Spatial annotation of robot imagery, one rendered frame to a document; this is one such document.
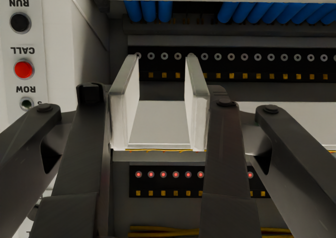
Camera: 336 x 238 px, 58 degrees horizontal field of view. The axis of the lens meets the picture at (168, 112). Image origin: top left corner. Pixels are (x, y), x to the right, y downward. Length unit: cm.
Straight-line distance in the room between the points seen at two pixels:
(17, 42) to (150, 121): 15
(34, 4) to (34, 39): 3
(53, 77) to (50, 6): 7
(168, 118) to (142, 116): 3
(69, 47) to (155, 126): 11
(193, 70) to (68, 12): 17
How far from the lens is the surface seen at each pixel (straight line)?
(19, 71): 32
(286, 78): 50
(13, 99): 33
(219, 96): 15
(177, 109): 31
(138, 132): 31
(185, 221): 58
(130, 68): 17
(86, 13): 35
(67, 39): 31
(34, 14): 32
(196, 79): 15
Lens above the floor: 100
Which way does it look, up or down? 11 degrees up
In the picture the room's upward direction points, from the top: 179 degrees counter-clockwise
